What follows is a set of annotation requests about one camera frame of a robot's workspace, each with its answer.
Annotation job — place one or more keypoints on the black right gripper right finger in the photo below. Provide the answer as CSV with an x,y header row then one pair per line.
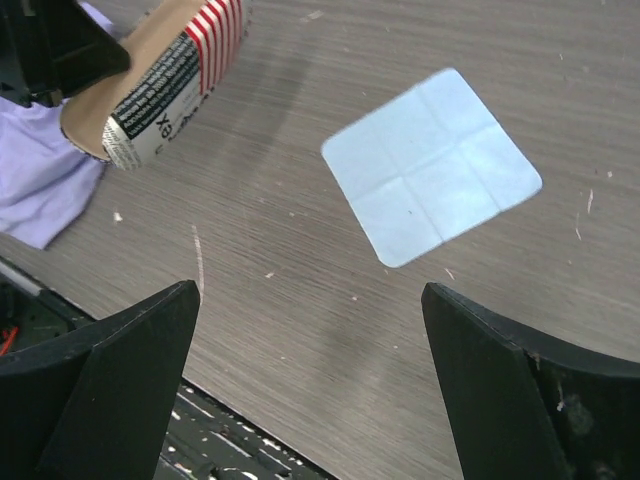
x,y
523,404

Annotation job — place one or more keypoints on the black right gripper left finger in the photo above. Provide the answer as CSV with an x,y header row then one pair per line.
x,y
95,403

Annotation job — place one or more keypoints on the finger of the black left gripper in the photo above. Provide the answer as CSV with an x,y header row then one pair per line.
x,y
53,50

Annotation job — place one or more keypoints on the flag print glasses case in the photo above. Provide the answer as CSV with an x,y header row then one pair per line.
x,y
179,54

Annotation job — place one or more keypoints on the lavender crumpled cloth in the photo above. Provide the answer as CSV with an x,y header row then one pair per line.
x,y
46,181

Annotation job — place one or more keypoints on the light blue cleaning cloth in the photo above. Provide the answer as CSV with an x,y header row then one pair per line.
x,y
426,167

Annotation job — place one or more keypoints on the black paint-splattered base plate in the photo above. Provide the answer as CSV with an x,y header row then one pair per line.
x,y
204,439

